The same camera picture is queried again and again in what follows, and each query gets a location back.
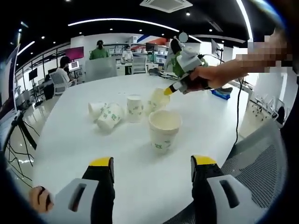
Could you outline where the nested stack of paper cups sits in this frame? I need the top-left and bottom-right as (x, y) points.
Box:
(148, 110), (183, 155)

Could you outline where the black tripod stand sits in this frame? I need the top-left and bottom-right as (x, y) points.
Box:
(4, 110), (38, 164)

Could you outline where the green-print paper cup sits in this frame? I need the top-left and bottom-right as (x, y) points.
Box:
(145, 87), (171, 116)

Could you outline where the ceiling air conditioner vent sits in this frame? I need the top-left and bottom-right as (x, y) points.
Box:
(139, 0), (193, 14)

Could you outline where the monitor on black stand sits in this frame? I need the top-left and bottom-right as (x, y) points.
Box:
(211, 38), (225, 64)

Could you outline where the white office chair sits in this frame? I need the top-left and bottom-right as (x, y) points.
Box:
(132, 56), (148, 75)
(50, 70), (69, 96)

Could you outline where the grey panel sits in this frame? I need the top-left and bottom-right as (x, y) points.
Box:
(85, 56), (118, 84)

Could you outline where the grey mesh office chair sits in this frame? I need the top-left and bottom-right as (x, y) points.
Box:
(163, 119), (289, 224)

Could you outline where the black cable bundle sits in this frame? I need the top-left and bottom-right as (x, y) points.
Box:
(148, 68), (181, 81)

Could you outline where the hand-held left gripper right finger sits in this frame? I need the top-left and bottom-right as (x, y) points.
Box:
(190, 154), (259, 224)

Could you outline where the pink wall screen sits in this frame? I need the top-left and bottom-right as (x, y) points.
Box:
(65, 46), (85, 60)

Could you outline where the white table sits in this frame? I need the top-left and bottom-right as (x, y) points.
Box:
(32, 74), (255, 224)

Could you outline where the cluster of white paper cups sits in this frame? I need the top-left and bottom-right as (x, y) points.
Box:
(87, 94), (144, 131)

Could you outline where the person's right hand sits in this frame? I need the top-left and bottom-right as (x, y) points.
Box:
(186, 61), (235, 91)

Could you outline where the green potted plant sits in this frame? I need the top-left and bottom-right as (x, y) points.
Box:
(164, 46), (211, 79)

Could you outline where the black handheld object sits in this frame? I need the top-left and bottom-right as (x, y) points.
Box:
(40, 186), (51, 211)

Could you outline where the ceiling light strip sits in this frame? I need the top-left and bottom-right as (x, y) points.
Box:
(235, 0), (255, 43)
(67, 17), (202, 44)

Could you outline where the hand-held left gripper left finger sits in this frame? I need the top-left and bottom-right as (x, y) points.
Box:
(48, 156), (116, 224)

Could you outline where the large monitor screen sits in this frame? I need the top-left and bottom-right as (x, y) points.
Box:
(0, 45), (21, 113)

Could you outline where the blue box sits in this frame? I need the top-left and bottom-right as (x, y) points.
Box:
(210, 87), (232, 101)

